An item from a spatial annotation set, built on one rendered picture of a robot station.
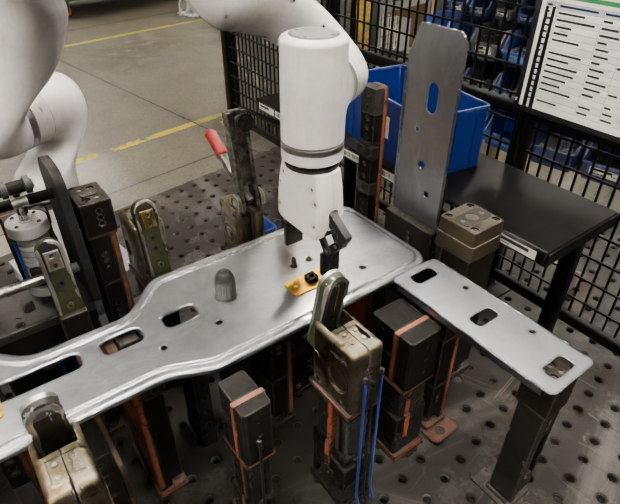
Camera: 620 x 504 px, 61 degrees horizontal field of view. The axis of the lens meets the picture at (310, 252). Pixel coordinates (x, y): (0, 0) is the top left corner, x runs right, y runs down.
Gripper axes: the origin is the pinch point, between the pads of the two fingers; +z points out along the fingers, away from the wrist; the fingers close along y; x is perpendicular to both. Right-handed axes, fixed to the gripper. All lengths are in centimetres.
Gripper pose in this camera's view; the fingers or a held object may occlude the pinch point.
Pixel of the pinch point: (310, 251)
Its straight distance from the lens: 80.3
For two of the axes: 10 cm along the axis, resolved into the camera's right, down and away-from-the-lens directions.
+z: -0.1, 8.1, 5.9
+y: 5.9, 4.8, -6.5
